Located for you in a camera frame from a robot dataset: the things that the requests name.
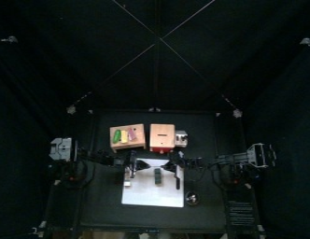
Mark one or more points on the black toy knife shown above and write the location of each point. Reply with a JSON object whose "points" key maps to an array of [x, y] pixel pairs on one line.
{"points": [[178, 180]]}

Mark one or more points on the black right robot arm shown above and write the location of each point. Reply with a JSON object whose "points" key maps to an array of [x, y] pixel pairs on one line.
{"points": [[234, 159]]}

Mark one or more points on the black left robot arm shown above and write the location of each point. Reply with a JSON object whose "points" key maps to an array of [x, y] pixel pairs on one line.
{"points": [[95, 156]]}

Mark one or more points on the dark green toy sushi roll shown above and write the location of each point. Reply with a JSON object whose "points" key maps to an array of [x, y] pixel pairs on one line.
{"points": [[158, 175]]}

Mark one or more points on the small white toy piece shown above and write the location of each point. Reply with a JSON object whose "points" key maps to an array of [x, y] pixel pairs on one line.
{"points": [[127, 183]]}

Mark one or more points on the wooden tray with slots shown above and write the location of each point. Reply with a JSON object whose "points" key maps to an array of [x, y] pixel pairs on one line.
{"points": [[127, 137]]}

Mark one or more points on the yellow toy stick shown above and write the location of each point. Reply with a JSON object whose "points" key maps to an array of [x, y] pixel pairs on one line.
{"points": [[125, 136]]}

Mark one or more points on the white cutting board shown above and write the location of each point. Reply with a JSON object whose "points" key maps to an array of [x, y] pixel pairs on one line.
{"points": [[155, 191]]}

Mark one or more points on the pink toy stick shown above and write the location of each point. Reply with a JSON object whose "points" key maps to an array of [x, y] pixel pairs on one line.
{"points": [[131, 134]]}

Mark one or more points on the wooden box with red base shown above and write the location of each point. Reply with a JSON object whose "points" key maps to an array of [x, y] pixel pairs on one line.
{"points": [[162, 137]]}

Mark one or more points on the green toy stick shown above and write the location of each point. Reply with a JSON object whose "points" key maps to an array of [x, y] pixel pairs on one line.
{"points": [[117, 136]]}

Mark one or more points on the small round dark dish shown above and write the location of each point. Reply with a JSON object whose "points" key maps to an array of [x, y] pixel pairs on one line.
{"points": [[191, 198]]}

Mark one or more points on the black printed label sheet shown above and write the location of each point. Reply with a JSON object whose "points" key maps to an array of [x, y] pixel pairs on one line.
{"points": [[241, 214]]}

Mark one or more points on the grey metal frame bracket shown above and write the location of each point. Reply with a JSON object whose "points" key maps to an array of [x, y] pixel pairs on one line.
{"points": [[237, 113], [11, 39], [306, 41], [71, 109]]}

